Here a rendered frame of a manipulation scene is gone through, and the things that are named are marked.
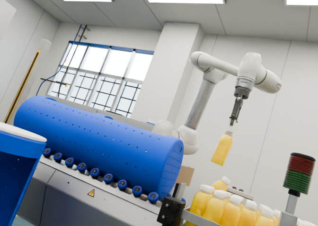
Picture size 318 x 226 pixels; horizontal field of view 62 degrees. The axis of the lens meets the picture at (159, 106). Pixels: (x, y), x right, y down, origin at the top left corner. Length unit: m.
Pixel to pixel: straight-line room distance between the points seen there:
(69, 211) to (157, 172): 0.45
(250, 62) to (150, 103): 2.99
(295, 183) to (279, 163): 3.10
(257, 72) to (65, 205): 1.12
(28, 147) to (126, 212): 0.46
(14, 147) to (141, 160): 0.48
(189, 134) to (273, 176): 2.13
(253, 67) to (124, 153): 0.77
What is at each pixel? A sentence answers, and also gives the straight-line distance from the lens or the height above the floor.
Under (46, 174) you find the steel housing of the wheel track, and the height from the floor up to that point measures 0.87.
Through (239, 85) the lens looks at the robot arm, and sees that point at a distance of 1.40.
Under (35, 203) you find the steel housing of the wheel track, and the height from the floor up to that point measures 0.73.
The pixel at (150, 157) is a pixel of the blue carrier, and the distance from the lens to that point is 1.12.
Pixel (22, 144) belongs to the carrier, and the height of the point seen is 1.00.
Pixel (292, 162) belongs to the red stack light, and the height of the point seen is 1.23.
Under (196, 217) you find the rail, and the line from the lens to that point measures 1.00.
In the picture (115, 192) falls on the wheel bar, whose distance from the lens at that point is 1.20.
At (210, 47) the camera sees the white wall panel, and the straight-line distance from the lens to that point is 4.67.
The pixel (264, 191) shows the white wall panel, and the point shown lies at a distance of 3.88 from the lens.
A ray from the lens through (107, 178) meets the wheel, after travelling 1.22.
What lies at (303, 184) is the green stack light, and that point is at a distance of 0.81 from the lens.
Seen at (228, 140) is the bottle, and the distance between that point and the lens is 1.35.
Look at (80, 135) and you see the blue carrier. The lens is 1.29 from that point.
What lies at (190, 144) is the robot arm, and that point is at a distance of 1.97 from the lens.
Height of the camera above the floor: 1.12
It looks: 10 degrees up
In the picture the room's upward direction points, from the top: 20 degrees clockwise
